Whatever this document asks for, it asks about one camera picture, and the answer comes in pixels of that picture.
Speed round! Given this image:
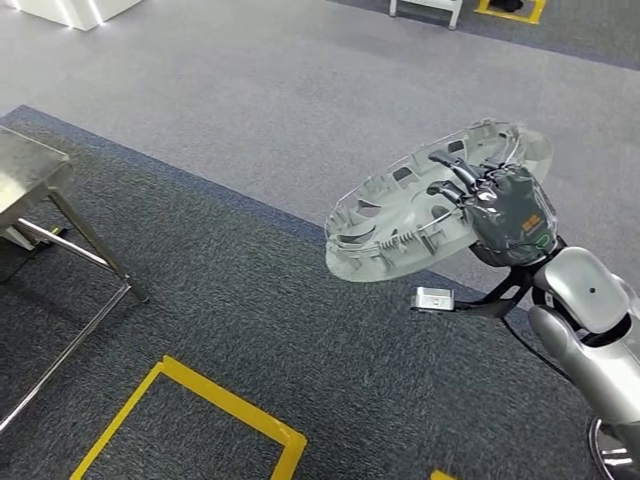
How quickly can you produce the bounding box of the clear plastic hand wrap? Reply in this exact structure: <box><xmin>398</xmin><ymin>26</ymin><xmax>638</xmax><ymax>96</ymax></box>
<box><xmin>467</xmin><ymin>165</ymin><xmax>558</xmax><ymax>266</ymax></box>

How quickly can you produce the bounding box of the white table frame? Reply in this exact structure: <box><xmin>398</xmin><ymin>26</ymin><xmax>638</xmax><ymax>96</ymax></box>
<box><xmin>389</xmin><ymin>0</ymin><xmax>463</xmax><ymax>31</ymax></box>

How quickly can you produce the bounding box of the steel workbench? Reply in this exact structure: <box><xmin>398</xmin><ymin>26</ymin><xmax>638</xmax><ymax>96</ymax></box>
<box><xmin>0</xmin><ymin>124</ymin><xmax>150</xmax><ymax>432</ymax></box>

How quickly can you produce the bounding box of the grey plastic wheel hubcap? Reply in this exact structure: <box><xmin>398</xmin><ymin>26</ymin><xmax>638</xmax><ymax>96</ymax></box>
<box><xmin>325</xmin><ymin>119</ymin><xmax>555</xmax><ymax>284</ymax></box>

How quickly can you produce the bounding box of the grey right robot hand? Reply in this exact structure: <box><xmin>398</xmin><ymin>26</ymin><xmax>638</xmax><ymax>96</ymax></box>
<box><xmin>426</xmin><ymin>148</ymin><xmax>558</xmax><ymax>268</ymax></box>

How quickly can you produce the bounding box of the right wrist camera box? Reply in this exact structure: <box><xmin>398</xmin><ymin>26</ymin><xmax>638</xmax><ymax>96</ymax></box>
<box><xmin>411</xmin><ymin>286</ymin><xmax>456</xmax><ymax>314</ymax></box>

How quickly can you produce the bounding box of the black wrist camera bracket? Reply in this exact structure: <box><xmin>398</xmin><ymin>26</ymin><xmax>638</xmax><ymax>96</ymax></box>
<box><xmin>452</xmin><ymin>261</ymin><xmax>538</xmax><ymax>321</ymax></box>

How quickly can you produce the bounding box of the white lit display plinth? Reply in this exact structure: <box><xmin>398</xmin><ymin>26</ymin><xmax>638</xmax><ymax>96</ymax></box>
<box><xmin>10</xmin><ymin>0</ymin><xmax>146</xmax><ymax>32</ymax></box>

